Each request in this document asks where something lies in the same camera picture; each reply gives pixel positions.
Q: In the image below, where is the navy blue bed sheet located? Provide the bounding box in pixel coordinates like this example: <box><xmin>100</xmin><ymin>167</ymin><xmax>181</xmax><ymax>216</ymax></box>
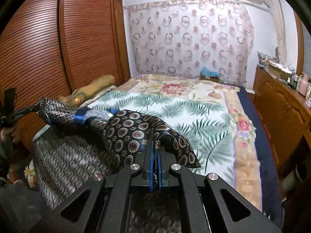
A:
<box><xmin>237</xmin><ymin>87</ymin><xmax>284</xmax><ymax>228</ymax></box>

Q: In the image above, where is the teal box behind bed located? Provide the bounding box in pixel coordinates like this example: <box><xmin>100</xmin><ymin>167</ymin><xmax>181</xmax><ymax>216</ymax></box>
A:
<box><xmin>200</xmin><ymin>67</ymin><xmax>220</xmax><ymax>83</ymax></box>

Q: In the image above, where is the brown louvered wardrobe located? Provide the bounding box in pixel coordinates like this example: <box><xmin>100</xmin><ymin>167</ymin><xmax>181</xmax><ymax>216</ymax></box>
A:
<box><xmin>0</xmin><ymin>0</ymin><xmax>132</xmax><ymax>151</ymax></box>

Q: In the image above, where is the clutter on sideboard top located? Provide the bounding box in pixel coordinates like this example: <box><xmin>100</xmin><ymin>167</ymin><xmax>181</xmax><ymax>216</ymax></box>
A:
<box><xmin>253</xmin><ymin>52</ymin><xmax>310</xmax><ymax>109</ymax></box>

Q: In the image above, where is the floral palm leaf blanket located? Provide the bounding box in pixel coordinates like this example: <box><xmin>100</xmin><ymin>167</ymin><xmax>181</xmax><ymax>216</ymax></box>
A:
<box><xmin>24</xmin><ymin>74</ymin><xmax>263</xmax><ymax>211</ymax></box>

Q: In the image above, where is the beige golden pillow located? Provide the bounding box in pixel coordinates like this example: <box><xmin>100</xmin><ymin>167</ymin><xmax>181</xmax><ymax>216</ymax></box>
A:
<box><xmin>59</xmin><ymin>75</ymin><xmax>116</xmax><ymax>107</ymax></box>

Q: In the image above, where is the pink bottle on sideboard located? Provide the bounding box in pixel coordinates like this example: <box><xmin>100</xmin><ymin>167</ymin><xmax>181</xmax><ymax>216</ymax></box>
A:
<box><xmin>298</xmin><ymin>74</ymin><xmax>309</xmax><ymax>97</ymax></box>

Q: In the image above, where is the person's left hand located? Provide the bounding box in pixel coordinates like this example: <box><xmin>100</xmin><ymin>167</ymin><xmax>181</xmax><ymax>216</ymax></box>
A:
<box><xmin>1</xmin><ymin>127</ymin><xmax>20</xmax><ymax>144</ymax></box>

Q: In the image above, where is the wooden sideboard cabinet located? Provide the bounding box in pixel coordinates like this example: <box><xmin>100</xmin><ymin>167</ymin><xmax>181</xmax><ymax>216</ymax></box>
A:
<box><xmin>253</xmin><ymin>67</ymin><xmax>310</xmax><ymax>171</ymax></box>

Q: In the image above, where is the navy patterned satin pajama shirt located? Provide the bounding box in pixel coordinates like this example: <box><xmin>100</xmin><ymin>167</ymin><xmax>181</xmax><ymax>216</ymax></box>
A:
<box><xmin>32</xmin><ymin>98</ymin><xmax>200</xmax><ymax>232</ymax></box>

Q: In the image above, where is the pink circle patterned curtain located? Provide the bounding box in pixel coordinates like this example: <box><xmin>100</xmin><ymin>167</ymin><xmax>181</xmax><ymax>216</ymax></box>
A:
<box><xmin>126</xmin><ymin>0</ymin><xmax>254</xmax><ymax>86</ymax></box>

